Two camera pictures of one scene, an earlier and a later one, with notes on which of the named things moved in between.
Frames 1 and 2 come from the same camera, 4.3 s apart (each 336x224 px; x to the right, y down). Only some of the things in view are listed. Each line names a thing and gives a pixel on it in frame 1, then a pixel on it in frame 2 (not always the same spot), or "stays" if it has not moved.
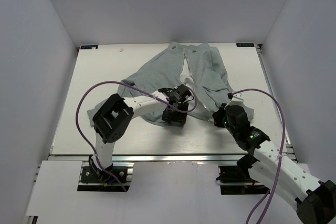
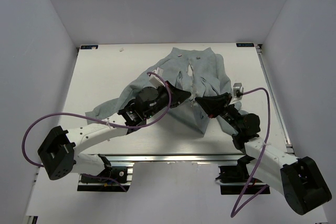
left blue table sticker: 88,46 stays
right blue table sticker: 244,44 stays
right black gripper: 218,115 → 214,105
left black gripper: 180,118 → 177,96
